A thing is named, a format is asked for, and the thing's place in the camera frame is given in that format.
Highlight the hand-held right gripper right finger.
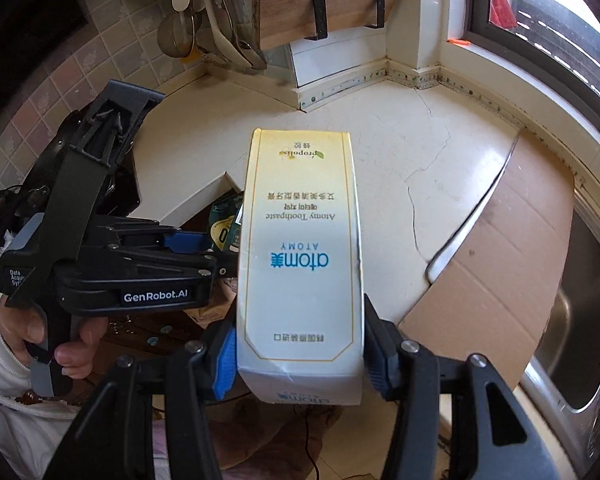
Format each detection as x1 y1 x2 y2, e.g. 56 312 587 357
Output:
362 295 563 480

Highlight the dark framed window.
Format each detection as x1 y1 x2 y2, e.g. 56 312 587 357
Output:
467 0 600 121

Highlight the person's left hand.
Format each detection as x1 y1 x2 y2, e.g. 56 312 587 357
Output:
0 301 109 381

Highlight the metal skimmer ladle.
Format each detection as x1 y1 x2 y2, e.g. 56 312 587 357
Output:
157 10 201 59

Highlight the wooden cutting board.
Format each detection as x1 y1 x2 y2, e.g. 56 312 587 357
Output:
252 0 413 51

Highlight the red cloth outside window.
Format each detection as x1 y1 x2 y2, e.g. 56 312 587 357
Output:
487 0 520 28

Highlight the flat cardboard sheet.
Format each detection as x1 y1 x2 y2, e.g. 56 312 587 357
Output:
397 130 576 386

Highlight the stainless steel sink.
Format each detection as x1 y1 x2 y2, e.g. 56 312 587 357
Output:
522 180 600 461

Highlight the white slotted spatula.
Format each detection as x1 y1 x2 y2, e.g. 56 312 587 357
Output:
200 0 241 63

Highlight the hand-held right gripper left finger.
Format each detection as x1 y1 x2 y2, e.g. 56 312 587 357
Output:
42 317 241 480

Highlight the yellow white toothpaste box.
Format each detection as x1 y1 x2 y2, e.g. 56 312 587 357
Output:
234 129 366 405

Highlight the steel ladle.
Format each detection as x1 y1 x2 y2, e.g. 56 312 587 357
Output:
212 0 268 70

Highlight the green red snack packet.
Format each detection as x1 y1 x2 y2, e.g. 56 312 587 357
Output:
207 194 246 253

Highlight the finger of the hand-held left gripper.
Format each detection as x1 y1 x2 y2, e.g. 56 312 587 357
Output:
97 216 215 256
109 246 240 282

